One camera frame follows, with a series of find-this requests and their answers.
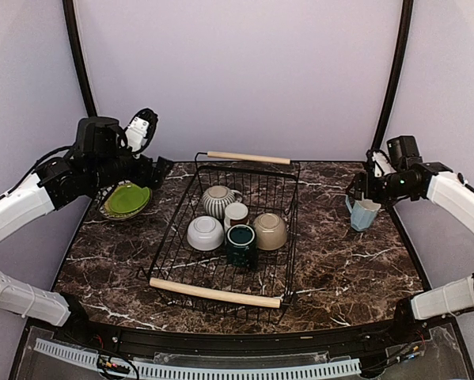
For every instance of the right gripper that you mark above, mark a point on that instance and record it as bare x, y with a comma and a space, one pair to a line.
359, 180

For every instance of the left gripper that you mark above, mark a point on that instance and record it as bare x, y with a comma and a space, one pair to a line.
159, 173

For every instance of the light blue faceted mug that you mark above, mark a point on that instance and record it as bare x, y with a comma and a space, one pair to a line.
363, 212

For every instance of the green plate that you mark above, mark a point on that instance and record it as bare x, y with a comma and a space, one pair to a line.
127, 198

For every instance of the striped grey white bowl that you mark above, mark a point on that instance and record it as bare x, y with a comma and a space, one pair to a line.
216, 198

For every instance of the yellow waffle pattern plate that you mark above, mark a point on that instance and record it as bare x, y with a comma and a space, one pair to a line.
106, 211

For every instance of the white ceramic bowl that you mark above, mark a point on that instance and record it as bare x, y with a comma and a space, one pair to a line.
205, 233

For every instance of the white cup brown band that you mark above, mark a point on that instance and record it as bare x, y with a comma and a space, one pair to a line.
235, 213

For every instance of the beige ceramic bowl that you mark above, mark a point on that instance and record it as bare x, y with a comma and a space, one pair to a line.
271, 231

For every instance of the dark green mug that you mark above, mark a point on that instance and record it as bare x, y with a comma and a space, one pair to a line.
241, 247

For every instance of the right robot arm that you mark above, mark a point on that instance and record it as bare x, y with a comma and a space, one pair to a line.
446, 227

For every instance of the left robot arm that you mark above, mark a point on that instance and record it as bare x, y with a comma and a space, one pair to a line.
102, 155

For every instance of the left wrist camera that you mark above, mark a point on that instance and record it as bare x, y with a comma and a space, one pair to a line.
140, 131

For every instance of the black wire dish rack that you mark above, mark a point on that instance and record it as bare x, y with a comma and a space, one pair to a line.
260, 287

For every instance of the black front table rail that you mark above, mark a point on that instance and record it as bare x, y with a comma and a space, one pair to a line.
360, 341

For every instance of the black left frame post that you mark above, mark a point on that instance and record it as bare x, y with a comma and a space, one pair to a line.
78, 58

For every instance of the black frame post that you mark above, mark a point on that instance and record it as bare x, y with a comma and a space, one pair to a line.
78, 58
395, 73

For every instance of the black right frame post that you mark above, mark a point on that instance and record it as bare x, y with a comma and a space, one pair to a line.
395, 73

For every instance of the white slotted cable duct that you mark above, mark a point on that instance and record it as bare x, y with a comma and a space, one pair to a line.
118, 368

